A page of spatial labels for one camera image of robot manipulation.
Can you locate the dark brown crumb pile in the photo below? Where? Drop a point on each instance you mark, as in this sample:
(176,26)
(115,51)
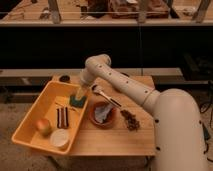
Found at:
(130,120)

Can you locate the wooden table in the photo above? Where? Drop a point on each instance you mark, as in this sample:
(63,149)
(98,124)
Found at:
(117,140)

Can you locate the small dark cup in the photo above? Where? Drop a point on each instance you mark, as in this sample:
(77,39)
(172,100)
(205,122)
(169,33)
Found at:
(64,78)

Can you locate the orange terracotta bowl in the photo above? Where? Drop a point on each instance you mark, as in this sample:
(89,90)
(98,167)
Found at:
(108,123)

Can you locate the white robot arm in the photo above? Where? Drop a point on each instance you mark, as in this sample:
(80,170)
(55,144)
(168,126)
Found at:
(179,137)

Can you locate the red yellow apple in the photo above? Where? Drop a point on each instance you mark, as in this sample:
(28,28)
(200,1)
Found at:
(43,126)

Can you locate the white round lid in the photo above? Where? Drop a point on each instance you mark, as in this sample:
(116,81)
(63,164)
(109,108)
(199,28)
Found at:
(60,138)

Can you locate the yellow plastic bin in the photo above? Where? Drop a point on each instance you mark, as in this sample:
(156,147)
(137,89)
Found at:
(54,96)

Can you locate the translucent yellow gripper body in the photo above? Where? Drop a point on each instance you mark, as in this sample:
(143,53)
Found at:
(81,92)

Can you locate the green sponge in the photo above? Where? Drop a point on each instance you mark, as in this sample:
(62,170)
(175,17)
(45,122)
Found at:
(77,103)

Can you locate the dark red striped bar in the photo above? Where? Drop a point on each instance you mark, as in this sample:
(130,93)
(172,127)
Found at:
(62,118)

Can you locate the grey blue towel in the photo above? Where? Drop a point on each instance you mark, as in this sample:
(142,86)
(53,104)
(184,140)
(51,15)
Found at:
(101,112)

